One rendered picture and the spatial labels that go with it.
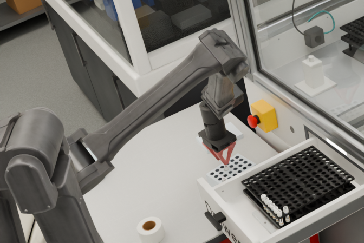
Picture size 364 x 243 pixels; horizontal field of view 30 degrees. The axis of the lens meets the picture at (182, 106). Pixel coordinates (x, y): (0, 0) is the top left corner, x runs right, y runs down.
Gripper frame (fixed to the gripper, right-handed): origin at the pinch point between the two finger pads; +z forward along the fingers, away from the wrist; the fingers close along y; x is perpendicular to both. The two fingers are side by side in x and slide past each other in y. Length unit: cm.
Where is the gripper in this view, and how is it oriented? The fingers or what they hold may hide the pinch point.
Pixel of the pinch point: (222, 159)
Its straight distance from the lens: 192.9
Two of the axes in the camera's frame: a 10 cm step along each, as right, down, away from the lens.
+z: 2.2, 8.1, 5.4
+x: -8.0, 4.6, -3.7
